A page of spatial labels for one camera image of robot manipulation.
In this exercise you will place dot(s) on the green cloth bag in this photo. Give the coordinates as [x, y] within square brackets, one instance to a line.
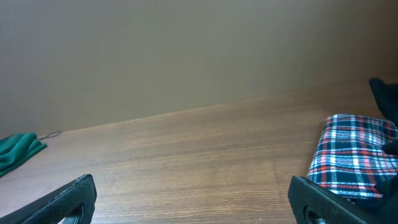
[18, 148]

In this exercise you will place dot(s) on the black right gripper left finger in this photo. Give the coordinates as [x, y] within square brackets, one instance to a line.
[71, 203]

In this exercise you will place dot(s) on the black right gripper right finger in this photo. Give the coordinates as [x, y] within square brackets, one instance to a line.
[312, 203]

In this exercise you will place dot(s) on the plaid checkered shirt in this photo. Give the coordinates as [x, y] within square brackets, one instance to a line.
[349, 160]

